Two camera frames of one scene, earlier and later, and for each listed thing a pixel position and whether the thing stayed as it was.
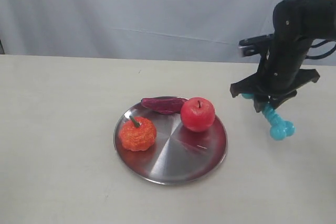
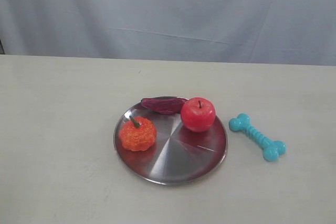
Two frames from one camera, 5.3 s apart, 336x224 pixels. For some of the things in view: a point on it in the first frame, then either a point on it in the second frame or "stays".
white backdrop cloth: [188, 16] stays
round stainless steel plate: [178, 156] stays
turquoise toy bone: [280, 128] -> [271, 149]
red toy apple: [198, 114] stays
